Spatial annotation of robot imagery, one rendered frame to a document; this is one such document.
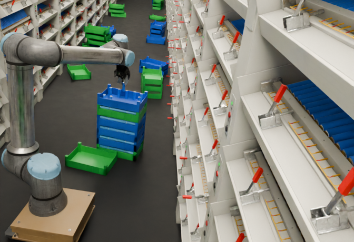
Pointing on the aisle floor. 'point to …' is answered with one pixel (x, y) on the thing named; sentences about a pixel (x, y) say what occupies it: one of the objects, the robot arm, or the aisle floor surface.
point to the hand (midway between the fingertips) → (124, 82)
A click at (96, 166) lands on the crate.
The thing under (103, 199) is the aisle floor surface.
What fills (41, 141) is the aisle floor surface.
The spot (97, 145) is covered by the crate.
